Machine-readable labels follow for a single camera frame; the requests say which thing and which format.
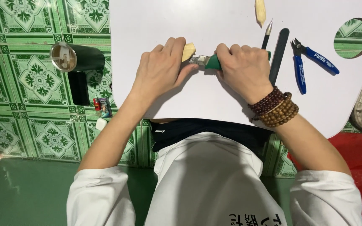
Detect person's right hand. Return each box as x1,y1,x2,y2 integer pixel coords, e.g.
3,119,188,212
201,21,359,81
215,43,274,105

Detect person's left hand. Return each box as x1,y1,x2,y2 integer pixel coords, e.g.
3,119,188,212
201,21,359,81
131,37,199,103

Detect small pale wood block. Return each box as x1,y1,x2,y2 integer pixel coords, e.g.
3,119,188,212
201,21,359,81
181,42,197,63

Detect green handled carving knife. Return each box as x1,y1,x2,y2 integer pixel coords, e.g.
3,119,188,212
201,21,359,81
189,50,272,70

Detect black sanding stick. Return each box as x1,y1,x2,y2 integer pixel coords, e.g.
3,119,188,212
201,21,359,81
268,28,290,87

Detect black craft knife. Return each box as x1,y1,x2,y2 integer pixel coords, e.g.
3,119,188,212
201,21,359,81
261,19,273,50

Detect carved pale wood piece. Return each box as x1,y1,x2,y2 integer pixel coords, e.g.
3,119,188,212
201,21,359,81
255,0,267,28

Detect printed colourful lighter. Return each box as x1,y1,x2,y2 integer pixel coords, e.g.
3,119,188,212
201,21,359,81
99,98,113,119

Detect black shorts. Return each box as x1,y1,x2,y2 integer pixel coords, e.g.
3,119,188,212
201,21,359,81
150,118,274,161

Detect red lighter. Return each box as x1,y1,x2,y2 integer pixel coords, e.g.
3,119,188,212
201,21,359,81
93,98,102,118

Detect dark green tumbler with lid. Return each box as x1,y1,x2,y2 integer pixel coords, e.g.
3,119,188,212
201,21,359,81
49,41,106,73

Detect white eraser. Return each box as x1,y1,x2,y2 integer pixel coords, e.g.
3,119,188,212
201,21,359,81
95,118,108,131

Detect black phone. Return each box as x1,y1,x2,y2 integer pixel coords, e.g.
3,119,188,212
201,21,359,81
67,71,91,107

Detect white shirt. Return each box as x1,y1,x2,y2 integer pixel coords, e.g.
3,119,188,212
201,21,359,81
66,131,362,226

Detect dark red bead bracelet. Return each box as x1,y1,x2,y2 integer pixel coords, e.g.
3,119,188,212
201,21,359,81
248,86,292,121

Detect blue handled flush cutters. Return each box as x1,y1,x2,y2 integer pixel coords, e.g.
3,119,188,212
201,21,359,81
290,38,340,95

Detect brown wooden bead bracelet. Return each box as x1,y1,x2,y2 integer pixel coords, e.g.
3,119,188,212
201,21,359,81
259,98,300,128

